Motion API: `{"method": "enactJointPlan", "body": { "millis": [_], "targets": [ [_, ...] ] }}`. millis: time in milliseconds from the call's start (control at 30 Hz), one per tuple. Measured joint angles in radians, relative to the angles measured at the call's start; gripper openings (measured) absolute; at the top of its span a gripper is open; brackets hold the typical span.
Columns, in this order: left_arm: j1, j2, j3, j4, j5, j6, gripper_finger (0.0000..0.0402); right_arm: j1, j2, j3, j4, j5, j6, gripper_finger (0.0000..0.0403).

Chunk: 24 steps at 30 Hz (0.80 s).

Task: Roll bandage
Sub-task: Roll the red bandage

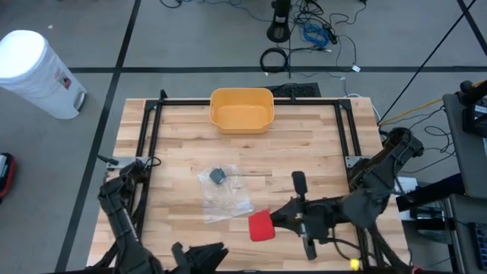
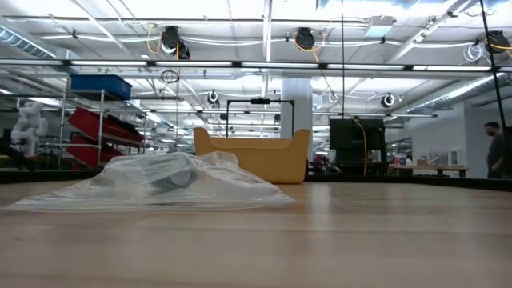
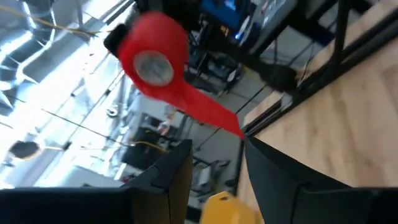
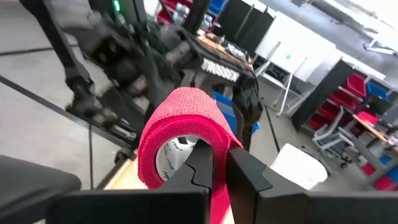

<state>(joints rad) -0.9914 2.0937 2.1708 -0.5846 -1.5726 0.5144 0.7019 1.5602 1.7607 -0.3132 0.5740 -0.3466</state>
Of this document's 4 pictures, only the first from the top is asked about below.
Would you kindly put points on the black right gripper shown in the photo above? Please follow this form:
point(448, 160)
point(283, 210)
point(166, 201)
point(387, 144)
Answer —
point(319, 217)

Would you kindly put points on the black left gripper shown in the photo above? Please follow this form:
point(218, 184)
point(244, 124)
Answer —
point(180, 260)

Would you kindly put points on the red bandage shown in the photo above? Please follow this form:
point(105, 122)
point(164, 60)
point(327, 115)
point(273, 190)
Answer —
point(261, 225)

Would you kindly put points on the clear plastic zip bag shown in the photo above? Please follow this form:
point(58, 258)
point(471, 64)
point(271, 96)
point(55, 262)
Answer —
point(228, 198)

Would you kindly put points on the dark green bandage roll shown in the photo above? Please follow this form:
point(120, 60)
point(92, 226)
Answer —
point(218, 176)

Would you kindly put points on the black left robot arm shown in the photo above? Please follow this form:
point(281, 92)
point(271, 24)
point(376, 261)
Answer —
point(121, 220)

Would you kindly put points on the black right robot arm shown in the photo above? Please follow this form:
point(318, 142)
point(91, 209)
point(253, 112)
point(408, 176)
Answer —
point(380, 182)

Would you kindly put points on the yellow plastic bin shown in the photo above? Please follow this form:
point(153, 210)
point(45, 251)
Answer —
point(241, 114)

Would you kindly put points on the white paper label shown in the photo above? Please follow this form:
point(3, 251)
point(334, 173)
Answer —
point(409, 186)

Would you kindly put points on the black perforated mat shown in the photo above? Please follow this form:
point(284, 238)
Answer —
point(300, 90)

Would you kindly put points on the grey equipment cabinet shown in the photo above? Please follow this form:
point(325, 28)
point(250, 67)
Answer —
point(468, 228)

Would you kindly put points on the grey desk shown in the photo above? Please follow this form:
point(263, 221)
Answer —
point(464, 152)

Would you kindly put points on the black stand base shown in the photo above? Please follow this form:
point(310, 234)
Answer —
point(279, 23)

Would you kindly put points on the thin black slanted pole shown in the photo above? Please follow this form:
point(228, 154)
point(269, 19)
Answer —
point(426, 63)

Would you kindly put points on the red and black device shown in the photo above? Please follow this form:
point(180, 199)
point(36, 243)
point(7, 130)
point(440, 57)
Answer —
point(5, 175)

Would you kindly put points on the white trash can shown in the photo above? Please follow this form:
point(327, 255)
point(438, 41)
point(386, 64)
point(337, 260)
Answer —
point(34, 72)

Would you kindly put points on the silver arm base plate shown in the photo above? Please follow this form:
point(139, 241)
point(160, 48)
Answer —
point(352, 160)
point(129, 161)

